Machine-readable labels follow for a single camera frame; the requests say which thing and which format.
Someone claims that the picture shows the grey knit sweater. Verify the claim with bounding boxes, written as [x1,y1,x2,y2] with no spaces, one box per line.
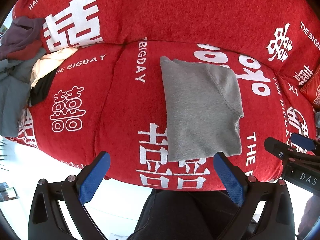
[160,56,244,162]

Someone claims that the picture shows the person's right hand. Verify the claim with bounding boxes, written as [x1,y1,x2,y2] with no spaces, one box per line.
[298,195,320,238]

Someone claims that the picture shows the orange patterned pillow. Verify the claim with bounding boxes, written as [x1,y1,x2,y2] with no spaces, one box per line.
[300,69,320,109]

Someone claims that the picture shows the red bed cover white print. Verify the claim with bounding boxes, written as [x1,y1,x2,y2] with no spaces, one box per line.
[14,41,316,191]

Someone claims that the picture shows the red back cushion white characters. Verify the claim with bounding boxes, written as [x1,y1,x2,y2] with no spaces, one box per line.
[13,0,319,82]

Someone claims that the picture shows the black cloth in pile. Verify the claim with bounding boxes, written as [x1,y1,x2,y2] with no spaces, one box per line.
[29,69,57,106]

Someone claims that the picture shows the grey-blue garment in pile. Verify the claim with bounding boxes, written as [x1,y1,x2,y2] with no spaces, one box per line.
[0,48,46,137]

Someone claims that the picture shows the purple garment in pile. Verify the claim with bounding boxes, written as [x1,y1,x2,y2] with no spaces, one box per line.
[1,16,44,60]

